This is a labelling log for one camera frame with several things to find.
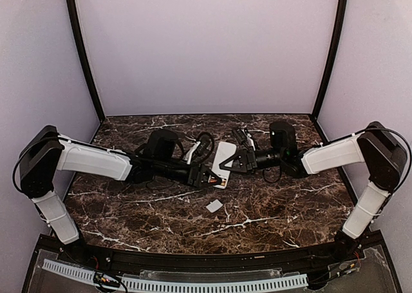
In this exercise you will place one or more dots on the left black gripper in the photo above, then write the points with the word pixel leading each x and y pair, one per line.
pixel 196 178

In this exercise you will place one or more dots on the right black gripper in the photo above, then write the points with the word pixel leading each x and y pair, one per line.
pixel 248 160

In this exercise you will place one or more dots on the white remote control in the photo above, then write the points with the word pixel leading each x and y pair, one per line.
pixel 224 150

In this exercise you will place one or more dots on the white battery cover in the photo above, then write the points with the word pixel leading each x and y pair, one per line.
pixel 214 206

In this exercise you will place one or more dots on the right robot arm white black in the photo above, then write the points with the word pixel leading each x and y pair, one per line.
pixel 385 152

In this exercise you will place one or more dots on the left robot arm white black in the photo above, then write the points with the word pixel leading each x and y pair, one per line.
pixel 51 151

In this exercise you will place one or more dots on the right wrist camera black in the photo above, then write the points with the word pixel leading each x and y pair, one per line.
pixel 241 137

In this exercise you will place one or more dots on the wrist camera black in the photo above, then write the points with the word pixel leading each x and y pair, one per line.
pixel 241 137
pixel 202 147

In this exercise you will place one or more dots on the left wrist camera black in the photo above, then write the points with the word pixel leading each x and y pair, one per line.
pixel 202 147

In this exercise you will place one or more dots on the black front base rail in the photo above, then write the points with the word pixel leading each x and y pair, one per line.
pixel 329 267

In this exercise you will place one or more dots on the white slotted cable duct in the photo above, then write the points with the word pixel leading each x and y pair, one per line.
pixel 159 281

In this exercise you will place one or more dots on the right black frame post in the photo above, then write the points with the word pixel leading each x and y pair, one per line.
pixel 330 60

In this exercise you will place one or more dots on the black frame post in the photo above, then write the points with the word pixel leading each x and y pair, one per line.
pixel 83 58
pixel 330 60

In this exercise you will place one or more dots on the left black frame post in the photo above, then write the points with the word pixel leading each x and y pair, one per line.
pixel 83 58

